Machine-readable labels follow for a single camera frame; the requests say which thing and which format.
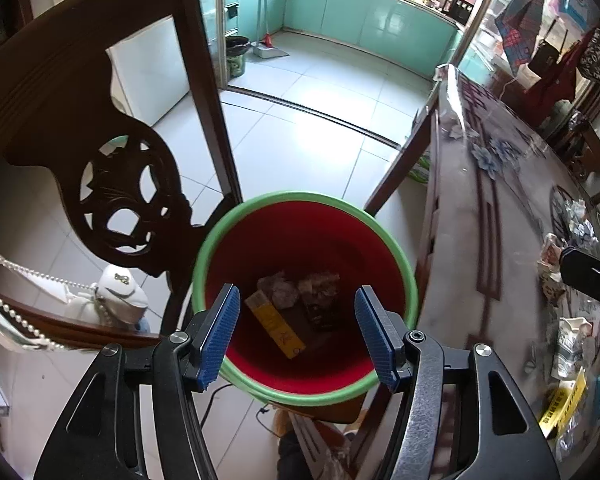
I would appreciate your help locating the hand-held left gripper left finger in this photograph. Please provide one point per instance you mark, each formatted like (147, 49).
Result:
(219, 342)

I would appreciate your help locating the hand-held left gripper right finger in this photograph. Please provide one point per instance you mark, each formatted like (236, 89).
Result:
(376, 345)

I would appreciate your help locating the white printed paper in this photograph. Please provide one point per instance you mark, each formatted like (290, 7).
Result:
(570, 345)

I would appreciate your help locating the yellow printed carton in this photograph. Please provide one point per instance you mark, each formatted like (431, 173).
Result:
(562, 402)

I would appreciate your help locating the red bucket with green rim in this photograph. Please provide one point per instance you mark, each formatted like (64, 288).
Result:
(305, 237)

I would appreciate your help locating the dark trash bin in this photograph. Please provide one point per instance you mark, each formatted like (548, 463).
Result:
(236, 57)

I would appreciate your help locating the pink white wrapper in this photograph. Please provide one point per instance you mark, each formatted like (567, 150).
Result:
(550, 262)

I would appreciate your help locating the black packet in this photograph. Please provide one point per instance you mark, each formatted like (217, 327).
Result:
(326, 316)

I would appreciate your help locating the crumpled shiny wrapper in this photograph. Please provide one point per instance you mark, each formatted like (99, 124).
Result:
(580, 222)

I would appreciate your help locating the long yellow carton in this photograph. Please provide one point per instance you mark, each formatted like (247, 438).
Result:
(275, 322)

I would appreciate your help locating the grey crumpled paper ball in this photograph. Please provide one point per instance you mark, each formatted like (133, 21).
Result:
(279, 290)

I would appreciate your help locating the brown crumpled wrapper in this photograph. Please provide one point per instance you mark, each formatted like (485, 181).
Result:
(320, 284)

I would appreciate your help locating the printed floral tablecloth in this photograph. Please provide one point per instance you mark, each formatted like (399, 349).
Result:
(505, 240)

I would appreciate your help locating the white handbag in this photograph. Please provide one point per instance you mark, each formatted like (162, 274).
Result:
(120, 296)

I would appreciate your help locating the clear plastic wrapper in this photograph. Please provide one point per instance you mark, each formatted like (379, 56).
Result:
(571, 435)

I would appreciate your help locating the green white bag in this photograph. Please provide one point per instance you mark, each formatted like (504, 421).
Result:
(420, 170)

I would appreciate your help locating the red hanging cloth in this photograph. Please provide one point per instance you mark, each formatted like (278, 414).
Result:
(560, 80)

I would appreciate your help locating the black handbag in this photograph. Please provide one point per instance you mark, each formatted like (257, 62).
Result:
(544, 57)

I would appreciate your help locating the plaid hanging cloth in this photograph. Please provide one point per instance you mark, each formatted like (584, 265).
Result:
(522, 25)

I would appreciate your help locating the blue white plastic bag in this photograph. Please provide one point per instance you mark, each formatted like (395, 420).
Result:
(574, 4)

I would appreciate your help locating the white refrigerator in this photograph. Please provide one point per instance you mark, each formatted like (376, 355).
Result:
(147, 75)

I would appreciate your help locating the grey dustpan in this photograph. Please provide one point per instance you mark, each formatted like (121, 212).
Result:
(269, 52)

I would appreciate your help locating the carved wooden chair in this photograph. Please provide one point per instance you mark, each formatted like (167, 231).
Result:
(55, 85)

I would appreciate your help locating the dark countertop appliance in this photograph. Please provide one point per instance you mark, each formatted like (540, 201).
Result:
(457, 5)

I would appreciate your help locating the red broom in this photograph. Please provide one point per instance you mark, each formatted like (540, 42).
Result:
(266, 30)

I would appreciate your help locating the glass sliding door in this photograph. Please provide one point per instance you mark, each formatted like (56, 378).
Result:
(212, 25)

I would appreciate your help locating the turquoise kitchen cabinets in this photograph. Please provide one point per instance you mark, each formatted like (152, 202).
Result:
(380, 15)

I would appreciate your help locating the metal door frame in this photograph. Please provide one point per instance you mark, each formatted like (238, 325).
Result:
(480, 15)

